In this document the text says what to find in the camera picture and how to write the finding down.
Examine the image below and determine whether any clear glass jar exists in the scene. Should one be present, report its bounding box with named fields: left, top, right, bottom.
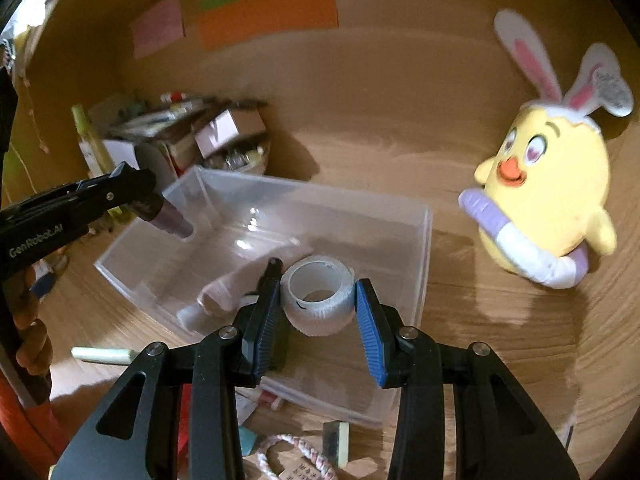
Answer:
left=210, top=146, right=271, bottom=173

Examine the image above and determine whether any white tape roll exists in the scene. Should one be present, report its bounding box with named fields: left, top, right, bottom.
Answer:
left=280, top=255, right=357, bottom=337

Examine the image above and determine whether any yellow chick plush toy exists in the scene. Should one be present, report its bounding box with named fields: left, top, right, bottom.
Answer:
left=459, top=8, right=636, bottom=289

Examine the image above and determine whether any teal soft item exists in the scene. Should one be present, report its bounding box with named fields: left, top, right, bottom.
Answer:
left=239, top=425, right=261, bottom=458

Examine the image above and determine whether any pink braided bracelet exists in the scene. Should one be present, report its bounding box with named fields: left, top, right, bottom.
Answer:
left=256, top=434, right=338, bottom=480

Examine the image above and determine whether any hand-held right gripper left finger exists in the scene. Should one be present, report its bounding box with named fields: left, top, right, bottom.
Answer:
left=50, top=258, right=288, bottom=480

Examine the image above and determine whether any mauve cosmetic tube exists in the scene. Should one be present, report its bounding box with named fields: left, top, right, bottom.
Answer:
left=132, top=195, right=195, bottom=241

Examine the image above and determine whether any cluttered box pile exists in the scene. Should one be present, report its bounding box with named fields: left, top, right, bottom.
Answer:
left=107, top=91, right=221, bottom=141

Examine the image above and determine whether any green spray bottle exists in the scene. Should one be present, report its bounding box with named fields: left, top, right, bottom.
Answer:
left=71, top=104, right=116, bottom=178

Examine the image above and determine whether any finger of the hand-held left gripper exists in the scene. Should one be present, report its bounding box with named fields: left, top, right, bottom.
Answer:
left=70, top=162, right=166, bottom=222

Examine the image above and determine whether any small white cardboard box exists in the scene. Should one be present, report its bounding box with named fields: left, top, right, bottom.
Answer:
left=194, top=107, right=267, bottom=158

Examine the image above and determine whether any red packet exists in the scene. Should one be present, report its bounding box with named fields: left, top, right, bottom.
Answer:
left=177, top=385, right=195, bottom=466

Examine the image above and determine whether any pale beige tube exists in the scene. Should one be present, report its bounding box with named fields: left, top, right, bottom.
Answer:
left=177, top=247, right=301, bottom=333

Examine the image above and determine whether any clear plastic storage box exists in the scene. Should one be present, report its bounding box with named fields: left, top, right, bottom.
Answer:
left=94, top=165, right=433, bottom=429

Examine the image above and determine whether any red cloth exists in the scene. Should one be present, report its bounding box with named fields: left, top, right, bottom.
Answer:
left=0, top=375, right=71, bottom=471

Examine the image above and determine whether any person's left hand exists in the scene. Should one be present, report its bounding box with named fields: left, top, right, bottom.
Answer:
left=10, top=267, right=53, bottom=376

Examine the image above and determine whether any pink sticky note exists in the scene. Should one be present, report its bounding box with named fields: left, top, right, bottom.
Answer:
left=131, top=0, right=185, bottom=60

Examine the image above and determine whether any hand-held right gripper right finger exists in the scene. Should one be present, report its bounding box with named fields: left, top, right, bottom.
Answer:
left=352, top=278, right=581, bottom=480

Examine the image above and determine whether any pale green marker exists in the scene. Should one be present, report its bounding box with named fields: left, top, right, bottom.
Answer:
left=71, top=346, right=140, bottom=366

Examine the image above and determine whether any orange sticky note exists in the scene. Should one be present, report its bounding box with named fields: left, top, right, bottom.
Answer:
left=196, top=0, right=340, bottom=51

